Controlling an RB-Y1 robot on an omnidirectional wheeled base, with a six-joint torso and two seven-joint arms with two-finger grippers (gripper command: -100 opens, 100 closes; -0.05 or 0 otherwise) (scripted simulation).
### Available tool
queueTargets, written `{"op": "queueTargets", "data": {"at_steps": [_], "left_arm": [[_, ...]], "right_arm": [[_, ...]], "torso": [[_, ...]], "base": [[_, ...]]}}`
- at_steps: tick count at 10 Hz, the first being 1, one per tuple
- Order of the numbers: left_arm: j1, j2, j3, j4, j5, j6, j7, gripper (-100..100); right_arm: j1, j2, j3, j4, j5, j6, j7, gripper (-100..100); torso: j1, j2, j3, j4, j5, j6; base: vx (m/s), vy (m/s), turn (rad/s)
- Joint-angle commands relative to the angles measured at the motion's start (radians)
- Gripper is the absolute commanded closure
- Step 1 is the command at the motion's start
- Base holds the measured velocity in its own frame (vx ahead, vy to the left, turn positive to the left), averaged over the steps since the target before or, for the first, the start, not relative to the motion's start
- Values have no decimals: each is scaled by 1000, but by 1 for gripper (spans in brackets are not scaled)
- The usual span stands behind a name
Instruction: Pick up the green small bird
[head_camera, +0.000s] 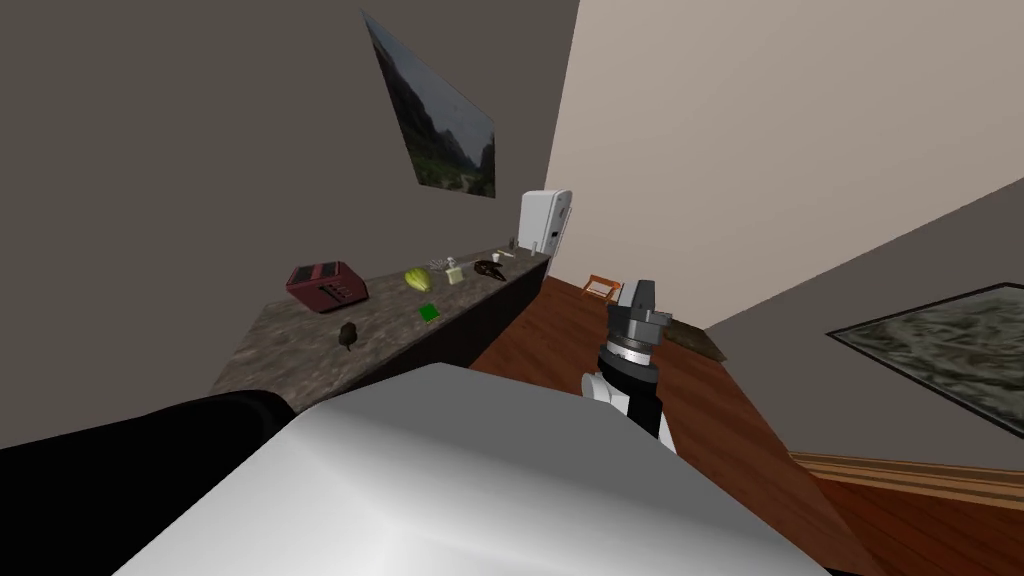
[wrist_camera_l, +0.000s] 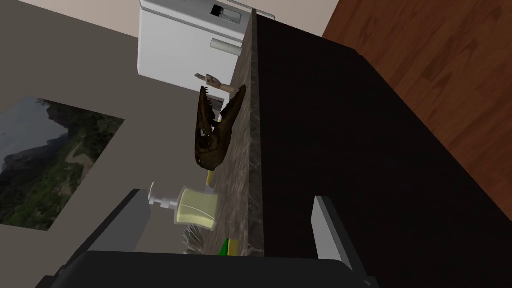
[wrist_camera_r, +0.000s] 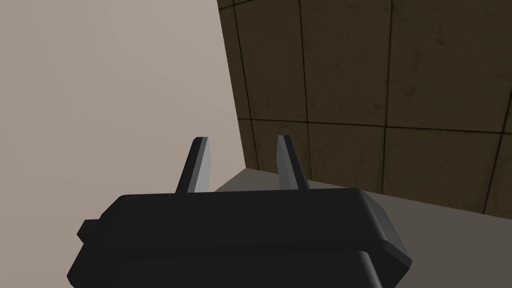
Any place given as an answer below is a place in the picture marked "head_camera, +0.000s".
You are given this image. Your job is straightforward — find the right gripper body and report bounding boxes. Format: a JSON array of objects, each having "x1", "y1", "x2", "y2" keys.
[{"x1": 605, "y1": 301, "x2": 673, "y2": 348}]

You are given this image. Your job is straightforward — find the white fridge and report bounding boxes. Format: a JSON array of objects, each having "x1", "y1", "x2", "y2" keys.
[{"x1": 518, "y1": 188, "x2": 574, "y2": 257}]

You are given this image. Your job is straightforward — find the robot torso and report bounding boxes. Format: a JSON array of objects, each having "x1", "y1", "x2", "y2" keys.
[{"x1": 111, "y1": 362, "x2": 835, "y2": 576}]

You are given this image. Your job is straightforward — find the red toaster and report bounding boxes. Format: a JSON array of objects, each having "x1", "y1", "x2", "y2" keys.
[{"x1": 285, "y1": 260, "x2": 370, "y2": 314}]

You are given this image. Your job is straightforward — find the mountain landscape wall picture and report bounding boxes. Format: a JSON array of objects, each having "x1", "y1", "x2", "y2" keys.
[{"x1": 361, "y1": 9, "x2": 497, "y2": 200}]

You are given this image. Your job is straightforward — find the grey-green framed wall picture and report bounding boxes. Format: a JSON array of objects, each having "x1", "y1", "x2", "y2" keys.
[{"x1": 825, "y1": 282, "x2": 1024, "y2": 440}]

